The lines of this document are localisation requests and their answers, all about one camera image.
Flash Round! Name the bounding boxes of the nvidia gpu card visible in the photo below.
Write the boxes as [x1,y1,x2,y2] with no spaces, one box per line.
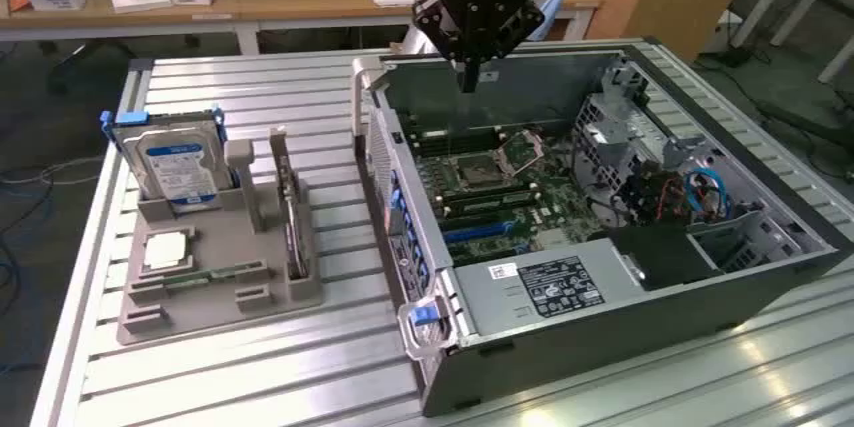
[269,127,314,282]

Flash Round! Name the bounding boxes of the blue expansion slot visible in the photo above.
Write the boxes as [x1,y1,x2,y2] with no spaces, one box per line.
[443,223,517,244]

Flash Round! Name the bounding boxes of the metal socket cover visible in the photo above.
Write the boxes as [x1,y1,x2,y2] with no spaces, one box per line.
[497,129,543,174]

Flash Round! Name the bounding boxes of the metal disk bay cage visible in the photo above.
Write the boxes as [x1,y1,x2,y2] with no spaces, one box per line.
[571,60,676,228]

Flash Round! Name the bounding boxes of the CPU socket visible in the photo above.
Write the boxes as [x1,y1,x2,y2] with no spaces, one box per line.
[454,152,506,186]

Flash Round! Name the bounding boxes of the installed black RAM stick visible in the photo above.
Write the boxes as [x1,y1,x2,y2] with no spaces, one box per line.
[442,189,539,211]

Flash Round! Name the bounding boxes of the green motherboard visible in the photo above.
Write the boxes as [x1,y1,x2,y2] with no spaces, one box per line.
[406,116,635,268]

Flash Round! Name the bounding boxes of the black fan shroud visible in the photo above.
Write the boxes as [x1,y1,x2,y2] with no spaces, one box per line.
[605,224,728,292]

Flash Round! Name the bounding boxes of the grey power supply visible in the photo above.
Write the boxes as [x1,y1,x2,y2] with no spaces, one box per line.
[451,239,646,339]

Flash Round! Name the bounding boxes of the black open PC case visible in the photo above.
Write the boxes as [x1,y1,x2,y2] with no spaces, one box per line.
[351,44,840,418]

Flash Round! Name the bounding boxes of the silver CPU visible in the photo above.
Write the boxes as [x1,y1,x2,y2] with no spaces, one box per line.
[142,233,194,271]

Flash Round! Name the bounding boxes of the green RAM stick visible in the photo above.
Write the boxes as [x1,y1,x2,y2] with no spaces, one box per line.
[162,266,243,291]

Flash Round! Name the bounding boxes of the grey parts rack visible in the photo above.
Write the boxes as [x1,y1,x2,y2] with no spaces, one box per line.
[116,126,329,347]

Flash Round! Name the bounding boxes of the red yellow power cables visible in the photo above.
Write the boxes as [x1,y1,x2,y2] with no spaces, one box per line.
[653,181,676,221]

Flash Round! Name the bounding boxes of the blue data wire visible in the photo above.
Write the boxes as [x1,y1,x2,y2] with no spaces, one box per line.
[685,168,736,224]

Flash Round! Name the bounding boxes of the hard disk with blue bracket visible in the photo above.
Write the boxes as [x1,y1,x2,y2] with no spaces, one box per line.
[99,105,232,209]

